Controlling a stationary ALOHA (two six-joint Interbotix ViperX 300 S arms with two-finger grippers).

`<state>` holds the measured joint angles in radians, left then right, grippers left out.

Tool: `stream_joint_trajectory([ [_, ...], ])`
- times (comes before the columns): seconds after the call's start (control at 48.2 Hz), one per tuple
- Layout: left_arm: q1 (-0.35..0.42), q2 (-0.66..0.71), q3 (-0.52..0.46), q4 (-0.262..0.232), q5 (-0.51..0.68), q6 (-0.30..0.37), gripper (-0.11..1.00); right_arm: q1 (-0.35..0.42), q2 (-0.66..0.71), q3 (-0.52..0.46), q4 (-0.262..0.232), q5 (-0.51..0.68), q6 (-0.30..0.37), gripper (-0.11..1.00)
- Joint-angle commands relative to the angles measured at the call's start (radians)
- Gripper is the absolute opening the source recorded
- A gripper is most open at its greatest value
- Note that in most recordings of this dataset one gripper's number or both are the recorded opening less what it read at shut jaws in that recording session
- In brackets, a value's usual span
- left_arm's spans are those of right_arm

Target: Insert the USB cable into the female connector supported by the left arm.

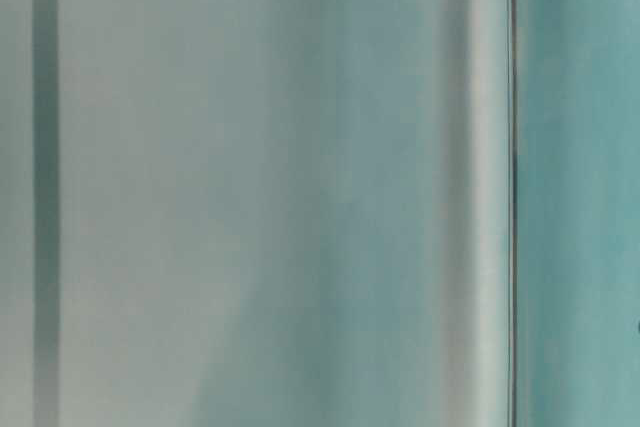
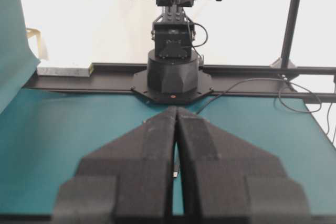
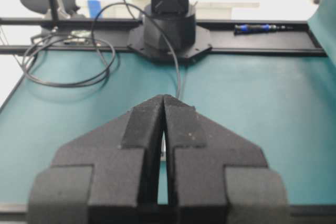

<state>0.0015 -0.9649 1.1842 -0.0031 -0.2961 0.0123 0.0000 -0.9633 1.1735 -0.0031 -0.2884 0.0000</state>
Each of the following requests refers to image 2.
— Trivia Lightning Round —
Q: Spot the grey metal block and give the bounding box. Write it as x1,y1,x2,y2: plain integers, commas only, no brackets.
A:
37,65,93,77

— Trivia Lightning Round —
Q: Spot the black aluminium frame rail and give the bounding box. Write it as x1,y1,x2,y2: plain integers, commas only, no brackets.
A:
24,63,335,105

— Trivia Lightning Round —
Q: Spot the cream plastic chair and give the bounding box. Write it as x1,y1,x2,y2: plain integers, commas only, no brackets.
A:
26,28,49,61

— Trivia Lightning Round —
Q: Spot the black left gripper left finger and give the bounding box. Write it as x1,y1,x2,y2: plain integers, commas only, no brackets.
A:
51,106,176,223

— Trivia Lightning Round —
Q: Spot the black vertical frame post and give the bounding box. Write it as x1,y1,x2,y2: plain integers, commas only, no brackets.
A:
280,0,300,69

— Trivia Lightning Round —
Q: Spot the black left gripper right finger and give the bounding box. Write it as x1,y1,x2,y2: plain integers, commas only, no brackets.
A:
177,108,312,223

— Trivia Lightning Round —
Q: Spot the black USB cable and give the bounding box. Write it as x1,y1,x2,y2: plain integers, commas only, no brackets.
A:
172,155,181,179

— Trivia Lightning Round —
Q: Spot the teal backdrop sheet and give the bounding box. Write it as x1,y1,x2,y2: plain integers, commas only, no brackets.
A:
1,0,39,111

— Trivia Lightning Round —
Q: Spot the thin black loose cable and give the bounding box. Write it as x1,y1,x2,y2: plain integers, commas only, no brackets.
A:
195,76,336,135

